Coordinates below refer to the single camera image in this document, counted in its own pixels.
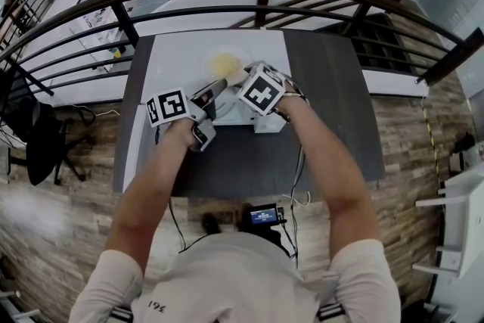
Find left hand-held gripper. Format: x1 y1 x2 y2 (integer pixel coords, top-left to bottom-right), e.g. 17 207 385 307
146 78 228 153

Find pale yellow food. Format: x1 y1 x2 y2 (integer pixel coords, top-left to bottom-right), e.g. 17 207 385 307
209 52 243 77

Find person's right forearm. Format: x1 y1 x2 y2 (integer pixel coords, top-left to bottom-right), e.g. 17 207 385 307
278 90 381 266

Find white plate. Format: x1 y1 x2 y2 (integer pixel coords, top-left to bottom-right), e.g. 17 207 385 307
203 45 255 84

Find person's white shirt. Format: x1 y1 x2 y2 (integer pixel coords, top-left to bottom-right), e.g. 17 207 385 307
67 231 402 323

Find black office chair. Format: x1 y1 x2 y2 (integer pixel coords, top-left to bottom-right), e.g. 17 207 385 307
0 67 98 187

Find person's black trousers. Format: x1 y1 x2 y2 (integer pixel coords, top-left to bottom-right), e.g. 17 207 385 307
259 225 299 260

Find white microwave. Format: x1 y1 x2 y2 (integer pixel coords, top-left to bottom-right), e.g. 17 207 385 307
123 30 293 194

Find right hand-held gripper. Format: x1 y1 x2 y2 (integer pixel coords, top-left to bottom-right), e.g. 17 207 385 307
228 64 299 115

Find black bag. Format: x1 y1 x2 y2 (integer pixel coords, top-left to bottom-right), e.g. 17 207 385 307
453 132 476 154

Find white box with red print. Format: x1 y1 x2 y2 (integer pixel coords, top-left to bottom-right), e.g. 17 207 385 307
468 141 484 166

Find small chest-mounted screen device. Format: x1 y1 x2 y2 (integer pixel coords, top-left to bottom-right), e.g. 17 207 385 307
247 203 287 228

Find person's left forearm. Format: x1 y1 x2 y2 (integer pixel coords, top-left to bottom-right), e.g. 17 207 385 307
104 119 197 277

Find person's black left shoe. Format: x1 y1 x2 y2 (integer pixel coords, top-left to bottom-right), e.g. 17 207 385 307
200 212 223 235

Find dark table with white legs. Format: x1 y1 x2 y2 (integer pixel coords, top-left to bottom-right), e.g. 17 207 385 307
112 29 386 197

